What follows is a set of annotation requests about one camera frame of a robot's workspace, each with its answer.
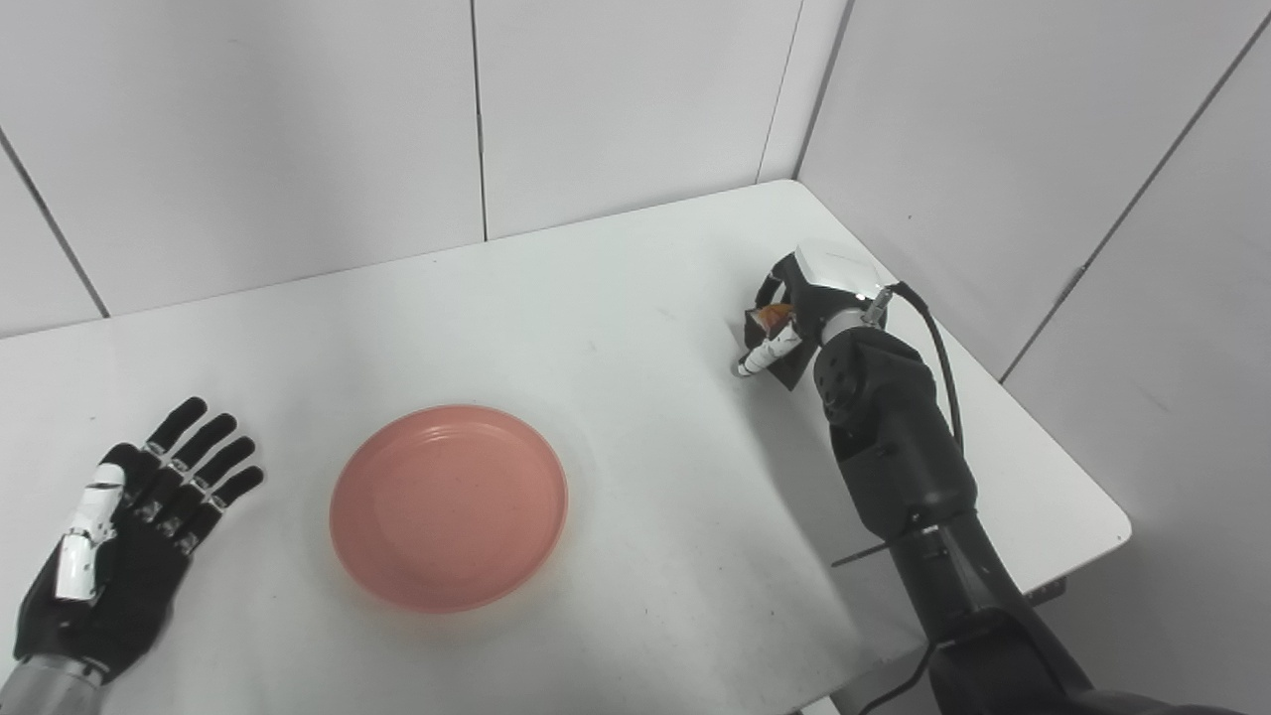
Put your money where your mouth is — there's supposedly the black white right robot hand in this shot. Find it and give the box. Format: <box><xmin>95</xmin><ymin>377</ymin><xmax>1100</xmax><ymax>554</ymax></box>
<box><xmin>735</xmin><ymin>243</ymin><xmax>895</xmax><ymax>378</ymax></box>

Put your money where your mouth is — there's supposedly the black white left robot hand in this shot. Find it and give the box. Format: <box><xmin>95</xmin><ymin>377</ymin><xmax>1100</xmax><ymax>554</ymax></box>
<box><xmin>13</xmin><ymin>397</ymin><xmax>266</xmax><ymax>686</ymax></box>

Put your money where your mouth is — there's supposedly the chocolate cake slice with fruit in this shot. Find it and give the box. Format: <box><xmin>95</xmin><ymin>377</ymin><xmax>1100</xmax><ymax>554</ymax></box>
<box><xmin>745</xmin><ymin>303</ymin><xmax>820</xmax><ymax>390</ymax></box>

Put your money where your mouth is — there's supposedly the pink round plate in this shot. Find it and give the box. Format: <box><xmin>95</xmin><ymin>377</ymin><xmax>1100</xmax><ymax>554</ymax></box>
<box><xmin>329</xmin><ymin>403</ymin><xmax>570</xmax><ymax>615</ymax></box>

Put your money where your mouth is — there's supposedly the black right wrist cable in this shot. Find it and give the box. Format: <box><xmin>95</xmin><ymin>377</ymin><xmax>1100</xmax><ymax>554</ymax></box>
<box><xmin>856</xmin><ymin>281</ymin><xmax>966</xmax><ymax>715</ymax></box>

